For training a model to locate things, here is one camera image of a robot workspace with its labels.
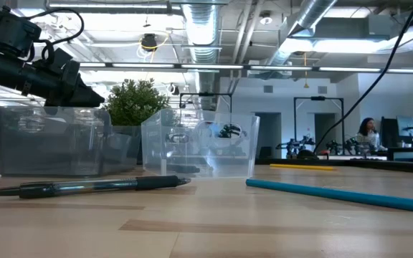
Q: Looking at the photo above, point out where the clear plastic bin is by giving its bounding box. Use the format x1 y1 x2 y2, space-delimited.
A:
141 107 261 179

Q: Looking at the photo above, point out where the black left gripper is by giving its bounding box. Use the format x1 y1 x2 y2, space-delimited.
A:
12 47 106 108

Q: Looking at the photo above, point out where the black metal gantry frame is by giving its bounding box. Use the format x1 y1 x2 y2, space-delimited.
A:
293 95 346 157

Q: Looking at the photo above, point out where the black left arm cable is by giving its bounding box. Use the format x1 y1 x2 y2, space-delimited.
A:
23 9 85 47

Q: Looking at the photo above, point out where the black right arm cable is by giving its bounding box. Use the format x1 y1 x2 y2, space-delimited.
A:
313 0 413 155

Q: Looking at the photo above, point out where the yellow pencil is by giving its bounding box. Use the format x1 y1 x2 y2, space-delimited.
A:
269 163 336 172

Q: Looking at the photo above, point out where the person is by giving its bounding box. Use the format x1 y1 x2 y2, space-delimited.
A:
356 117 389 153

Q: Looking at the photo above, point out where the background computer monitor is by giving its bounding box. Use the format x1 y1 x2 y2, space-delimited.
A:
396 115 413 143

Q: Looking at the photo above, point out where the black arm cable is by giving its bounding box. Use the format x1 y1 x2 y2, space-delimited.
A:
23 9 85 47
313 0 413 155

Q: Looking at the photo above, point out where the black overhead camera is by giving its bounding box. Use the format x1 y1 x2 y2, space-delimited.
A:
141 33 159 53

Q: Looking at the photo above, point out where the overhead LED light bar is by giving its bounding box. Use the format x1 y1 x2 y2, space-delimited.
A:
79 61 413 75

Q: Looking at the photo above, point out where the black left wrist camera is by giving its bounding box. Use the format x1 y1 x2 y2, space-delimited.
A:
0 6 43 59

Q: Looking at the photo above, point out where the black retractable pen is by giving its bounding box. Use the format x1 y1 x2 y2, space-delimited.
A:
166 163 201 175
0 174 192 200

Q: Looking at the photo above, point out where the green plant in black pot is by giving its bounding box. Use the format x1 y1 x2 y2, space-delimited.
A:
102 77 171 166

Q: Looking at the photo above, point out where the blue pencil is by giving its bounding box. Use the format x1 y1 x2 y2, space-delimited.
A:
245 178 413 216

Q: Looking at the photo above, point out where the smoky grey plastic bin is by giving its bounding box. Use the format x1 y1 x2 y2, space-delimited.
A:
0 105 142 178

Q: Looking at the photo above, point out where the silver ventilation duct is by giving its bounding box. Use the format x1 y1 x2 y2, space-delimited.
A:
263 0 338 69
181 0 222 108

